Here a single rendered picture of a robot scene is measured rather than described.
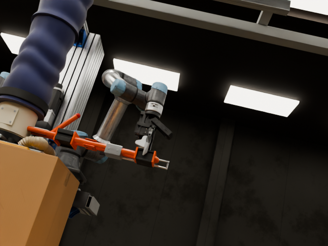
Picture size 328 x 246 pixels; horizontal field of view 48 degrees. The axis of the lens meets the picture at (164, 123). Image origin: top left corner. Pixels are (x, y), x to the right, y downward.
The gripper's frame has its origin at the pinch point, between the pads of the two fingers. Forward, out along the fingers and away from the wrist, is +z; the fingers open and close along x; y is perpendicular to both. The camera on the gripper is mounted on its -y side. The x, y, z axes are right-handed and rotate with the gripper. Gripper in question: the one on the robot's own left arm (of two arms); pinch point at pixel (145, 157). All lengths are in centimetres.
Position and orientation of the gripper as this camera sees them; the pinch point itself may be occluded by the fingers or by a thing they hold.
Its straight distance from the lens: 157.4
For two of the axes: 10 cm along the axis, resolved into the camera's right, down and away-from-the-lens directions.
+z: -2.3, 8.9, -3.9
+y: -9.7, -2.1, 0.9
